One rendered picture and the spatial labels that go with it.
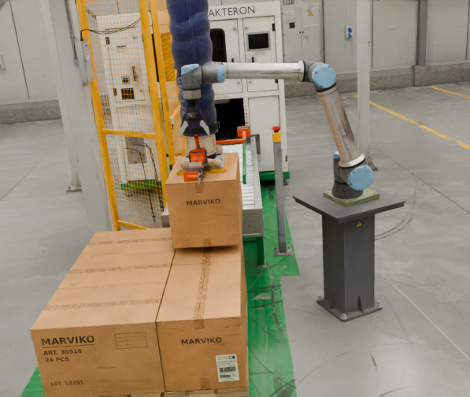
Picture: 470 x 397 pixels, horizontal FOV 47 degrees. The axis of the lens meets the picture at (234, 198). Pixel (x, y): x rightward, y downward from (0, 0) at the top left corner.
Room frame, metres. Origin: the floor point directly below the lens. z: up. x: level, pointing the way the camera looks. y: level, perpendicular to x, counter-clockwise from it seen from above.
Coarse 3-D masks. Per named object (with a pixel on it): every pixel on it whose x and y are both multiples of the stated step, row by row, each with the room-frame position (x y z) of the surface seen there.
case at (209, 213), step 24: (168, 192) 2.89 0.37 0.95; (192, 192) 2.89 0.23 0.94; (216, 192) 2.88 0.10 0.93; (240, 192) 3.30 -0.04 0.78; (192, 216) 2.89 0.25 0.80; (216, 216) 2.88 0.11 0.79; (240, 216) 3.06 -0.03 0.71; (192, 240) 2.89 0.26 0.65; (216, 240) 2.88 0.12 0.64; (240, 240) 2.88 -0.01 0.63
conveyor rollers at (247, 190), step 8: (240, 144) 5.67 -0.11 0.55; (248, 144) 5.66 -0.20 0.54; (224, 152) 5.40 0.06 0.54; (232, 152) 5.39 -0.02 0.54; (240, 152) 5.31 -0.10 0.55; (248, 152) 5.30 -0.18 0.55; (240, 160) 5.03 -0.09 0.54; (248, 160) 5.02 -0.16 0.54; (240, 168) 4.76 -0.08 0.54; (248, 168) 4.75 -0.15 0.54; (240, 176) 4.49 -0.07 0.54; (248, 176) 4.48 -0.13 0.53; (248, 184) 4.22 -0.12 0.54; (248, 192) 4.03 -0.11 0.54; (248, 200) 3.85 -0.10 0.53
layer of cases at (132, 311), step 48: (96, 240) 3.28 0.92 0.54; (144, 240) 3.21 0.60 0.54; (96, 288) 2.59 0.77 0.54; (144, 288) 2.55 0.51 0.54; (192, 288) 2.50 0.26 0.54; (240, 288) 2.46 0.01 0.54; (48, 336) 2.23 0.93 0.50; (96, 336) 2.22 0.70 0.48; (144, 336) 2.21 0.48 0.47; (192, 336) 2.20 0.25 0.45; (240, 336) 2.19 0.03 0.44; (48, 384) 2.23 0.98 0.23; (96, 384) 2.22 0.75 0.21; (144, 384) 2.21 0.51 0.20; (192, 384) 2.20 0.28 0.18; (240, 384) 2.19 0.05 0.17
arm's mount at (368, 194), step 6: (324, 192) 3.18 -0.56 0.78; (330, 192) 3.17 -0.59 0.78; (366, 192) 3.10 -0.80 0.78; (372, 192) 3.08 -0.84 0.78; (330, 198) 3.12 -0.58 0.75; (336, 198) 3.06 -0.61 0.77; (354, 198) 3.02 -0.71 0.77; (360, 198) 3.01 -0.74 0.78; (366, 198) 3.02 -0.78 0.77; (372, 198) 3.04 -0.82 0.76; (378, 198) 3.05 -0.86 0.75; (342, 204) 3.00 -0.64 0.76; (348, 204) 2.97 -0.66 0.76; (354, 204) 2.99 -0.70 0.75
